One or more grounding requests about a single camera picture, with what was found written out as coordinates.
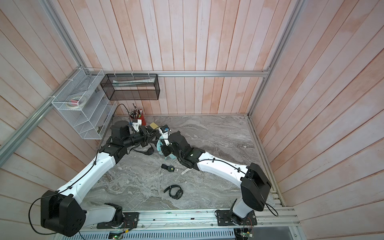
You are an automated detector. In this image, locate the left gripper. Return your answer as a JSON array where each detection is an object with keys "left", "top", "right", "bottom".
[{"left": 123, "top": 125, "right": 160, "bottom": 148}]

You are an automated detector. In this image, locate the teal microfiber cloth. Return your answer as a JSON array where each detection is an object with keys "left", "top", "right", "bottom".
[{"left": 157, "top": 139, "right": 176, "bottom": 160}]

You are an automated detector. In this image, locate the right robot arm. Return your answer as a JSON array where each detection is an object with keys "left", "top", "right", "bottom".
[{"left": 159, "top": 130, "right": 272, "bottom": 220}]

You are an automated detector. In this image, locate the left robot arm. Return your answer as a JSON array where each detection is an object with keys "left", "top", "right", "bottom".
[{"left": 40, "top": 121, "right": 161, "bottom": 237}]

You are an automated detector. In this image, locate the red pen holder cup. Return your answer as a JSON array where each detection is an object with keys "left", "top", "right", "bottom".
[{"left": 138, "top": 115, "right": 147, "bottom": 126}]

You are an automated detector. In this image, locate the yellow sticky note pad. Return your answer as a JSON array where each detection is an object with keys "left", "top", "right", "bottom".
[{"left": 150, "top": 122, "right": 159, "bottom": 130}]

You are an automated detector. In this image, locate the tape roll on shelf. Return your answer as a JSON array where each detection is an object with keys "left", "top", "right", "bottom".
[{"left": 65, "top": 96, "right": 86, "bottom": 109}]

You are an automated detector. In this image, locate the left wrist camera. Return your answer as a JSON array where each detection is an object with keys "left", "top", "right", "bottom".
[{"left": 132, "top": 119, "right": 142, "bottom": 132}]

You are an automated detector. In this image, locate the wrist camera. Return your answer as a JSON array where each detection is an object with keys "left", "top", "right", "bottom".
[
  {"left": 159, "top": 125, "right": 171, "bottom": 146},
  {"left": 132, "top": 119, "right": 142, "bottom": 132}
]

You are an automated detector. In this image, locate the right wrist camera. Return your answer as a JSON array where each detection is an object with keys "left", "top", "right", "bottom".
[{"left": 159, "top": 125, "right": 171, "bottom": 146}]

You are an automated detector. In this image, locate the black mesh wall basket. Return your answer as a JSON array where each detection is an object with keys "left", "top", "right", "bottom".
[{"left": 101, "top": 73, "right": 161, "bottom": 101}]

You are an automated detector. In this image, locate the white wire wall shelf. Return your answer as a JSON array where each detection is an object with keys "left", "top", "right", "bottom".
[{"left": 52, "top": 68, "right": 117, "bottom": 140}]

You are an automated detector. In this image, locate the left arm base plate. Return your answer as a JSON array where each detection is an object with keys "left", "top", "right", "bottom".
[{"left": 97, "top": 212, "right": 139, "bottom": 230}]

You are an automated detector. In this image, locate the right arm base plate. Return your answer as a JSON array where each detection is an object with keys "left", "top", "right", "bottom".
[{"left": 215, "top": 210, "right": 258, "bottom": 227}]

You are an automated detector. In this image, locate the aluminium front rail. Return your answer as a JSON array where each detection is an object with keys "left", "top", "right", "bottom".
[{"left": 74, "top": 207, "right": 301, "bottom": 236}]

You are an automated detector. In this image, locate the aluminium wall frame rail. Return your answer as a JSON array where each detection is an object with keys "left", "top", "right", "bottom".
[{"left": 1, "top": 1, "right": 307, "bottom": 166}]

